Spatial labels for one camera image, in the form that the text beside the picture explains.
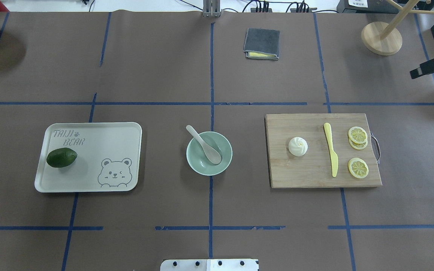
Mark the green ceramic bowl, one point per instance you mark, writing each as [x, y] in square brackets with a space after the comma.
[199, 162]

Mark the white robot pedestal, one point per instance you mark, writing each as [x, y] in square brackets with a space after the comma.
[210, 265]

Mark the wooden mug tree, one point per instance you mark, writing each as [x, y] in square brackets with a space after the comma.
[383, 38]

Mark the white bear tray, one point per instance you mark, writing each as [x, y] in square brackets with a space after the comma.
[108, 156]

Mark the yellow plastic knife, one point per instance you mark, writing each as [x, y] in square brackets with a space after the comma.
[334, 158]

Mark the green avocado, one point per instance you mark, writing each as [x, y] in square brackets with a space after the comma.
[62, 157]

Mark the lower lemon slice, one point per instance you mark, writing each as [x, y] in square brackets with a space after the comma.
[358, 168]

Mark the lemon slice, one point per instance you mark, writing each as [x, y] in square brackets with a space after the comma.
[358, 168]
[358, 135]

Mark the upper lemon slice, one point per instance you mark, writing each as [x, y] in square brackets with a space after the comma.
[358, 135]

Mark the aluminium frame post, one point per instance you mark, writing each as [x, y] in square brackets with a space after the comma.
[211, 8]

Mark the white steamed bun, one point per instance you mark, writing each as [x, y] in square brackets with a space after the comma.
[298, 146]

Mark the grey folded cloth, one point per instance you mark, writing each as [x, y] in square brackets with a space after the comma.
[262, 44]

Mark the white ceramic spoon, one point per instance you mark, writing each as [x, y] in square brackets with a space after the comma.
[212, 155]

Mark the wooden cutting board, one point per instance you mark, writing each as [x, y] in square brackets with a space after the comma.
[314, 168]

